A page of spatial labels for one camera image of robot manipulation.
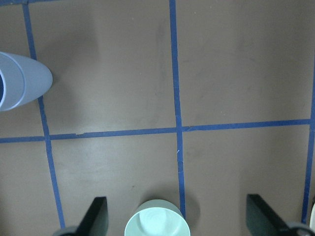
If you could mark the cream toaster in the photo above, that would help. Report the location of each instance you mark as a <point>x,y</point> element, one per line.
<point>312,216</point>

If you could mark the blue cup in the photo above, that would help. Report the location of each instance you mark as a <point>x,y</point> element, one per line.
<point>13,82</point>
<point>37,79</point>

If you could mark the mint green bowl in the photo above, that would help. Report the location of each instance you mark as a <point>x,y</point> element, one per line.
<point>157,218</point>

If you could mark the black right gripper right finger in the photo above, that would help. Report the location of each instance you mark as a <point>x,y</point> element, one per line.
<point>261,219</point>

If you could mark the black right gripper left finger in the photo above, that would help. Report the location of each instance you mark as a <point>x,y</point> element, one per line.
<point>96,221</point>

